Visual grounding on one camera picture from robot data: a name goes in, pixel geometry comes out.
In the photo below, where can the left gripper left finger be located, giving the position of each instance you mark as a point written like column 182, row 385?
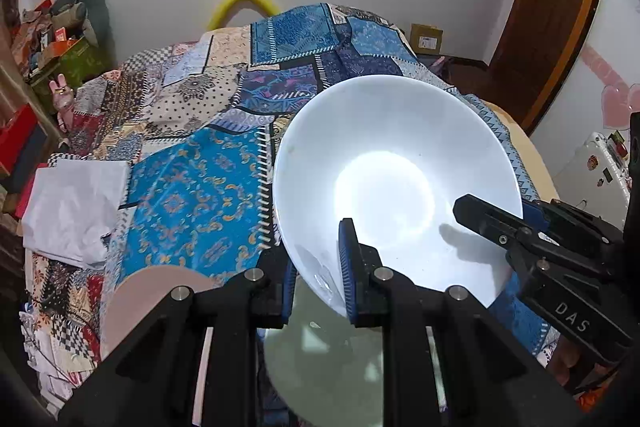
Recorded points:
column 191, row 349

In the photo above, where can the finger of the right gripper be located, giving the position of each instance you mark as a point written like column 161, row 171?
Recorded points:
column 493, row 223

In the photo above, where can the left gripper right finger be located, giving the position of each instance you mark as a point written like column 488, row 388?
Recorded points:
column 446, row 360

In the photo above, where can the pink plate with brown rim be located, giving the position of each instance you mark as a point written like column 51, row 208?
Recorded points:
column 132, row 301

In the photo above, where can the white bowl with dots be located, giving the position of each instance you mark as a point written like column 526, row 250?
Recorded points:
column 393, row 154

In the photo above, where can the mint green plate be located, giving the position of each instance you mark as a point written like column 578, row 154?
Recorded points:
column 326, row 372

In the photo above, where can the person's right hand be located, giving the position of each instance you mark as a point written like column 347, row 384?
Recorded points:
column 569, row 366

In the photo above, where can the papers pile on floor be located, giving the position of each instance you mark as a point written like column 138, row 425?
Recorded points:
column 59, row 371

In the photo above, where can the white suitcase with stickers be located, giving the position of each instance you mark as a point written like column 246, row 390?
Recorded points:
column 596, row 180

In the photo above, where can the folded white cloth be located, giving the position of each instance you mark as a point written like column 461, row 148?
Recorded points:
column 73, row 207

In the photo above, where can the cardboard box on floor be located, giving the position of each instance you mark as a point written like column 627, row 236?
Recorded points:
column 425, row 39

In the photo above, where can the patchwork patterned bed cover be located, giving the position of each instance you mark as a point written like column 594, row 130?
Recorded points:
column 199, row 123

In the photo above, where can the brown wooden door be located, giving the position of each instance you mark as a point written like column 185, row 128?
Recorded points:
column 535, row 53

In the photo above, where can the red and blue box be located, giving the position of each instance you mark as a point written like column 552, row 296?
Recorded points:
column 22, row 144

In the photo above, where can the pink bunny toy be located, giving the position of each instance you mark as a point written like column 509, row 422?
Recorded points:
column 63, row 99

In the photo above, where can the green box with clutter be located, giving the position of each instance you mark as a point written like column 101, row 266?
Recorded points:
column 42, row 53

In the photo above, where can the dark green cushion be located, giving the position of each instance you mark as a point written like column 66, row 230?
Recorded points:
column 90, row 17

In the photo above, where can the pink bow wall sticker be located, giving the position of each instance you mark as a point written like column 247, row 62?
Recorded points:
column 619, row 100

